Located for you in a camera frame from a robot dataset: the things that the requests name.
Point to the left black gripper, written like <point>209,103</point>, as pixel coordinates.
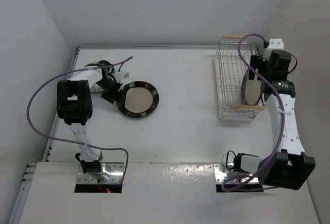
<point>110,97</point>

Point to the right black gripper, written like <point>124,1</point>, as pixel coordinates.
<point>258,62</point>

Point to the plain dark rim plate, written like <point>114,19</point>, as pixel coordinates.
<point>250,90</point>

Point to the striped dark rim plate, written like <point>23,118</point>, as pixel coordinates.
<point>140,101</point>

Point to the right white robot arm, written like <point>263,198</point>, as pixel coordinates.
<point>287,166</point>

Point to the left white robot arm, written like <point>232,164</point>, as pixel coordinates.
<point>74,106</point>

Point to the blue floral plate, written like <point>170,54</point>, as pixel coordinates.
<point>107,72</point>

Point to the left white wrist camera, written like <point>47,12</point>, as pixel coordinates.
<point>121,76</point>

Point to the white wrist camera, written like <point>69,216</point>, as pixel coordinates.
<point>273,44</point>
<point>121,76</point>

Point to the metal wire dish rack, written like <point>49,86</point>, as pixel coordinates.
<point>228,47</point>

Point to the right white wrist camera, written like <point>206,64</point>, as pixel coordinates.
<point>273,44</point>

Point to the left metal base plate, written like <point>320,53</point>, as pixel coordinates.
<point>111,173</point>

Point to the metal base plate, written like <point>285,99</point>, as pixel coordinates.
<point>111,173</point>
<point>221,173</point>

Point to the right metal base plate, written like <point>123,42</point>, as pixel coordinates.
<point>221,173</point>

